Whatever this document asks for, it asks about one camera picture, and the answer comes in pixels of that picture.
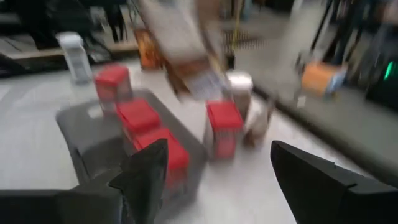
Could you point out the wooden table board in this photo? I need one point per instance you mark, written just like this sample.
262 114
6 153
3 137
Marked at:
62 52

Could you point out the white-lidded bagel seasoning jar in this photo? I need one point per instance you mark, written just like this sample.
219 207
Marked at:
74 59
241 85

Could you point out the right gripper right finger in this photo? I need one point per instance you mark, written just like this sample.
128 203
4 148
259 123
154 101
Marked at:
326 193

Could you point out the orange taco seasoning packet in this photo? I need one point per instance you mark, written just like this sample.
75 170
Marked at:
146 53
186 62

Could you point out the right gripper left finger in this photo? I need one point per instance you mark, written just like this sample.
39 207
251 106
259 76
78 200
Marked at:
143 186

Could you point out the orange box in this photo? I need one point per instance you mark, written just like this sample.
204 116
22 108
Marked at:
320 77

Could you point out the dark grey plastic bin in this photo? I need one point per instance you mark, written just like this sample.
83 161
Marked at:
87 140

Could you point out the black device green light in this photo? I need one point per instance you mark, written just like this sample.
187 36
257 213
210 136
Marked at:
384 84

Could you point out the red-lidded smoked paprika tin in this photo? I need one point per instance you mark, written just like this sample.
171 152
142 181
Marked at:
138 116
224 124
112 77
177 155

